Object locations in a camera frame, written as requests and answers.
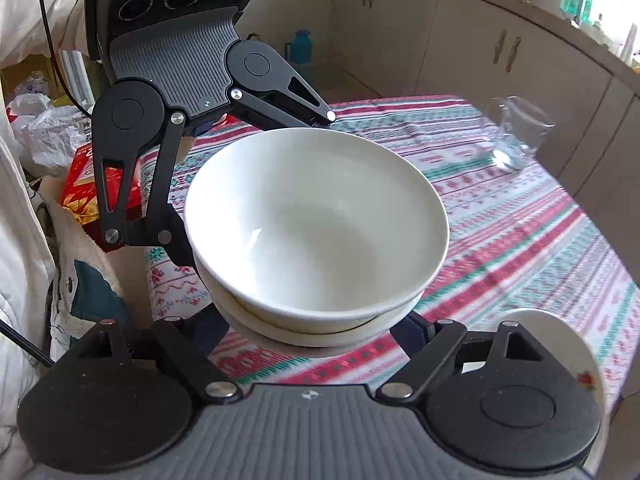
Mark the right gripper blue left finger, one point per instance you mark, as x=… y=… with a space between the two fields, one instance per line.
x=207 y=329

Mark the blue thermos jug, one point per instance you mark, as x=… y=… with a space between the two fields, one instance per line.
x=299 y=50

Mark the white plate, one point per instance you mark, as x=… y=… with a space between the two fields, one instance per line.
x=570 y=349

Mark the patterned tablecloth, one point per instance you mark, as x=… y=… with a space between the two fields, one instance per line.
x=516 y=241

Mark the white bowl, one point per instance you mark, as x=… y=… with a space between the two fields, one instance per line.
x=319 y=346
x=316 y=225
x=260 y=321

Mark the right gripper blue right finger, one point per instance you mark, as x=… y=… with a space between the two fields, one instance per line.
x=412 y=333

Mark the white lower cabinets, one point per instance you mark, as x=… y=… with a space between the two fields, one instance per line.
x=483 y=50

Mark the white sleeve forearm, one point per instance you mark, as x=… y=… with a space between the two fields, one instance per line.
x=24 y=24

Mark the red cardboard box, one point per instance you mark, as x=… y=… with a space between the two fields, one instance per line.
x=79 y=196

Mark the glass mug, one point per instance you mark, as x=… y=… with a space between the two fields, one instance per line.
x=515 y=129

